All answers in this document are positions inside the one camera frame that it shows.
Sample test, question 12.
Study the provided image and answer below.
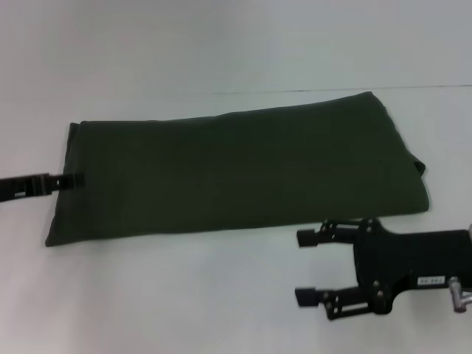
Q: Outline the silver right wrist elbow connector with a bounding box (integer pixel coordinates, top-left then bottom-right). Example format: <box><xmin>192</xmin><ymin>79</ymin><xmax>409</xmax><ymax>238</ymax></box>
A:
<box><xmin>447</xmin><ymin>277</ymin><xmax>472</xmax><ymax>315</ymax></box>

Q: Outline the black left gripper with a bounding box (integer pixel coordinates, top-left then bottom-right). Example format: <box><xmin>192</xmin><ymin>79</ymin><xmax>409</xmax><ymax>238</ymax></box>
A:
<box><xmin>0</xmin><ymin>172</ymin><xmax>86</xmax><ymax>204</ymax></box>

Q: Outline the dark green FREE T-shirt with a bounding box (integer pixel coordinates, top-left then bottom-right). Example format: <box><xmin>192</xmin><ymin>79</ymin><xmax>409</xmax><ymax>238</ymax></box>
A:
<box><xmin>44</xmin><ymin>90</ymin><xmax>429</xmax><ymax>249</ymax></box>

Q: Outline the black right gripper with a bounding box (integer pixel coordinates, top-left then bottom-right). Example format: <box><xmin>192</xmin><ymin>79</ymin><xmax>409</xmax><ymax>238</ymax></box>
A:
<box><xmin>294</xmin><ymin>216</ymin><xmax>472</xmax><ymax>322</ymax></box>

